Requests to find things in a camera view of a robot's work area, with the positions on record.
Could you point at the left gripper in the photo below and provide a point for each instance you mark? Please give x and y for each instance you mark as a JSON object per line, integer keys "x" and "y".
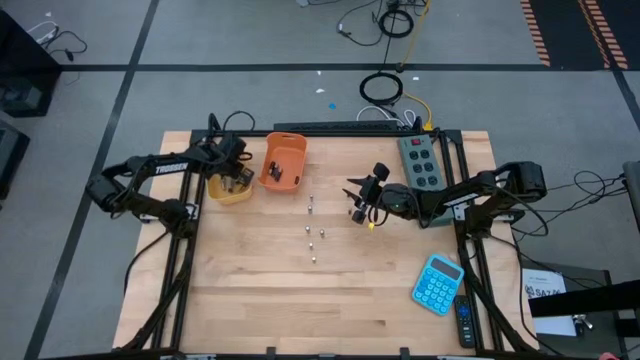
{"x": 230, "y": 152}

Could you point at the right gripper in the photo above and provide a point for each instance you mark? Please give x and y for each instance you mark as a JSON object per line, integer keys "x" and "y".
{"x": 385, "y": 197}

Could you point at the yellow plastic bin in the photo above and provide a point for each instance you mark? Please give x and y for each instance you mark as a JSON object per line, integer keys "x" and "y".
{"x": 230, "y": 197}

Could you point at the black copper-top battery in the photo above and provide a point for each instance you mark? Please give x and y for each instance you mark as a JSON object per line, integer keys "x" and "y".
{"x": 278, "y": 174}
{"x": 272, "y": 168}

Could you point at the orange plastic bin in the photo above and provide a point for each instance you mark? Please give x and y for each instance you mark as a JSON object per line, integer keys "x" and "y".
{"x": 290, "y": 160}

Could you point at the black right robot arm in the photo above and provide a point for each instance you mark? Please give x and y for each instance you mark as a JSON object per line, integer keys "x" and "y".
{"x": 475, "y": 192}

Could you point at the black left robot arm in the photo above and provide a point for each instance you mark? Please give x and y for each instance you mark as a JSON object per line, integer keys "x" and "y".
{"x": 150, "y": 167}

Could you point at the grey power strip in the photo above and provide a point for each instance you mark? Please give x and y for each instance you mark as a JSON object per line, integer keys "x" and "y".
{"x": 420, "y": 160}

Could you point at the long black floor bar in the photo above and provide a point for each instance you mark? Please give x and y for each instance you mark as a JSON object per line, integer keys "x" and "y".
{"x": 335, "y": 125}

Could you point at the blue calculator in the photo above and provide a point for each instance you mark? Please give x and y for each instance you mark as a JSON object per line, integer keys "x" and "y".
{"x": 437, "y": 285}

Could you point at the black remote control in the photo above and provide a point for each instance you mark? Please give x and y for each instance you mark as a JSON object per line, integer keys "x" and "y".
{"x": 465, "y": 322}

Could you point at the white printed paper sheet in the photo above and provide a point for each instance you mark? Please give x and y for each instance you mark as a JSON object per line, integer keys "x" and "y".
{"x": 545, "y": 305}

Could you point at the black floor box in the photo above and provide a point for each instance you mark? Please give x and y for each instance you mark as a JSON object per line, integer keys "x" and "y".
{"x": 10, "y": 155}

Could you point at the black floor cabinet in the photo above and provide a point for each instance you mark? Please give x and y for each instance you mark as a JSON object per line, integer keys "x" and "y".
{"x": 25, "y": 75}

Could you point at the black side desk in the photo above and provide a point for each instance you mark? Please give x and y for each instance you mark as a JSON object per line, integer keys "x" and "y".
{"x": 585, "y": 300}

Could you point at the black orange-striped floor mat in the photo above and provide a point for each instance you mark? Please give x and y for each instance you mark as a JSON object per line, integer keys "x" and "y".
{"x": 575, "y": 30}

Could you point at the grey furniture edge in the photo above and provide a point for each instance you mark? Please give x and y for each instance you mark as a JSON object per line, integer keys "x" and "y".
{"x": 632, "y": 200}

